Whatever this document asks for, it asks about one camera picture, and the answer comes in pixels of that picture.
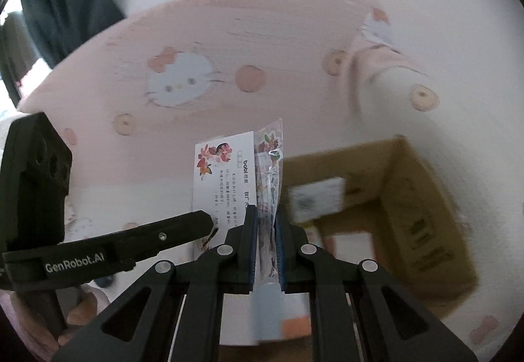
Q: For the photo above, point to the person's left hand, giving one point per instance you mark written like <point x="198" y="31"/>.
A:
<point x="82" y="313"/>

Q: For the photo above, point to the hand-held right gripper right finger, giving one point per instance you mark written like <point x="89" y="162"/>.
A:
<point x="280" y="247"/>

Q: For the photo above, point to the white shipping label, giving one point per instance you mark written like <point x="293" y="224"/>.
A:
<point x="317" y="200"/>

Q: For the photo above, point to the white floral printed card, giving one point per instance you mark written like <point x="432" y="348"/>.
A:
<point x="225" y="173"/>

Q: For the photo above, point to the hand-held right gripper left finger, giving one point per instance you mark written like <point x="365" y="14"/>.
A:
<point x="251" y="247"/>

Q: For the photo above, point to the brown cardboard box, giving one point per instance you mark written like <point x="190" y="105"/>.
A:
<point x="409" y="223"/>

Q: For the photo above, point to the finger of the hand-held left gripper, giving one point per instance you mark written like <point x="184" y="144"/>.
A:
<point x="172" y="231"/>

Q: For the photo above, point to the orange and white box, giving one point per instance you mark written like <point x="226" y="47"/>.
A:
<point x="295" y="328"/>

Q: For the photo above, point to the printed cat blanket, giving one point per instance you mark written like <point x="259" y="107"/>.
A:
<point x="286" y="59"/>

